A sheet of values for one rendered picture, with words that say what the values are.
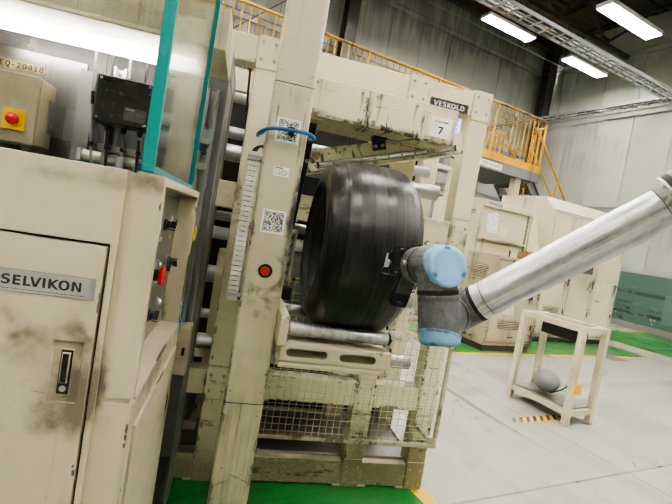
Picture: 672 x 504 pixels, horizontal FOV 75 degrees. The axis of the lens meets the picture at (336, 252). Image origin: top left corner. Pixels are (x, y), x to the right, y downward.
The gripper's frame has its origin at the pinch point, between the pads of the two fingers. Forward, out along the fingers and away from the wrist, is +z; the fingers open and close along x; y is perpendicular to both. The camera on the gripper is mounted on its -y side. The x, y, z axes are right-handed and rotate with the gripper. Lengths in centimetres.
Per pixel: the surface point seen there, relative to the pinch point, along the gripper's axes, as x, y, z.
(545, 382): -230, -64, 209
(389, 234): 0.8, 11.0, 0.3
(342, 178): 15.1, 26.6, 9.4
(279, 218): 31.2, 12.5, 20.1
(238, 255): 42.0, -1.0, 22.9
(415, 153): -25, 54, 55
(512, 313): -319, -13, 392
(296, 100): 32, 50, 16
